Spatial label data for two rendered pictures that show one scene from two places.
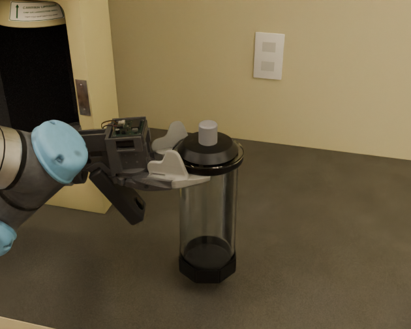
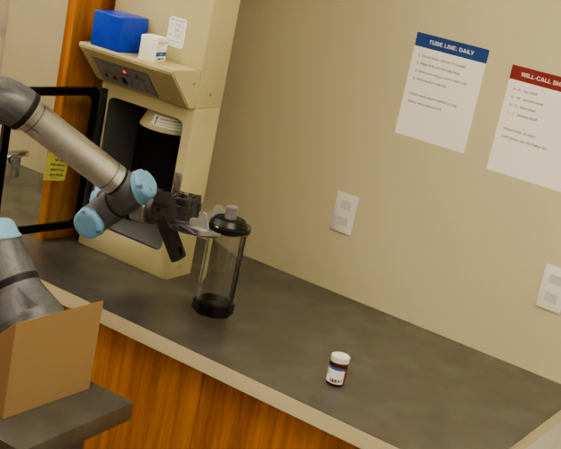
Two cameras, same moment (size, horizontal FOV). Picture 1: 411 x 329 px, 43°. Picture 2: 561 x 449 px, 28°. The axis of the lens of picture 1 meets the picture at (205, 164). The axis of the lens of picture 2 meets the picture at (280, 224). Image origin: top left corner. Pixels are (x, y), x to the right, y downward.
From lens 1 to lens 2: 1.97 m
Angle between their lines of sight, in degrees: 21
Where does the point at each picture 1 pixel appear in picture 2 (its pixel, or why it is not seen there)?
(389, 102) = (430, 277)
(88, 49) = (190, 154)
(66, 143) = (146, 182)
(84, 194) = (155, 259)
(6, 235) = (100, 224)
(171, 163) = (202, 220)
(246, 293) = (229, 335)
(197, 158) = (218, 222)
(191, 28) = (292, 175)
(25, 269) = (96, 283)
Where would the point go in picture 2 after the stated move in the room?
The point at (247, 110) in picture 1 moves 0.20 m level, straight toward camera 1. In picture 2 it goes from (321, 257) to (293, 273)
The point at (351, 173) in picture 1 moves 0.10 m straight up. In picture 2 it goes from (375, 322) to (383, 288)
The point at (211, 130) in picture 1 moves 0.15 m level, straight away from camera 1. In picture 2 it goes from (231, 209) to (254, 198)
